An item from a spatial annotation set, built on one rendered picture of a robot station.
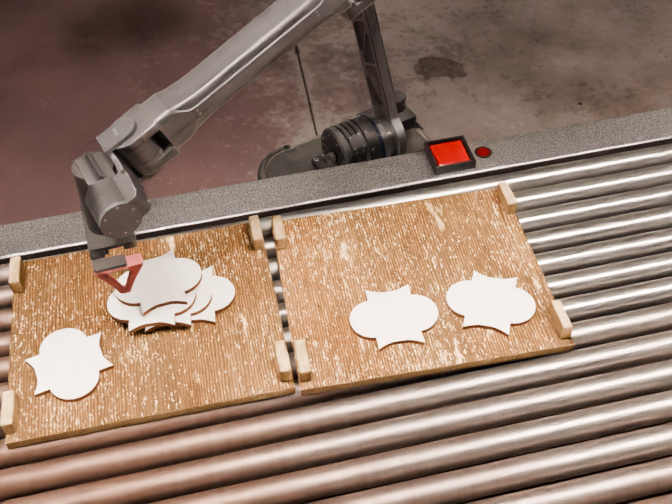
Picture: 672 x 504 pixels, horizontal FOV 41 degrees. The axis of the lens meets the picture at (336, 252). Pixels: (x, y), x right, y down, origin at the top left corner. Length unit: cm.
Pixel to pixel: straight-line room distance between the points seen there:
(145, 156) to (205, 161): 189
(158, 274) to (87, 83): 221
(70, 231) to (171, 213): 18
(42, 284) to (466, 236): 69
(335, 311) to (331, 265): 10
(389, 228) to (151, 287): 40
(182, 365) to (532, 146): 77
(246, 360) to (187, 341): 10
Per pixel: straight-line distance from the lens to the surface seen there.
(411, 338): 134
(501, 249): 149
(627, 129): 179
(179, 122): 122
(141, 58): 366
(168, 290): 141
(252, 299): 142
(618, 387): 137
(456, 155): 166
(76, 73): 366
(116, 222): 119
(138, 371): 136
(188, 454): 130
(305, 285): 143
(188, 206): 161
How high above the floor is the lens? 201
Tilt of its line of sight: 47 degrees down
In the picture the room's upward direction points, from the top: 3 degrees counter-clockwise
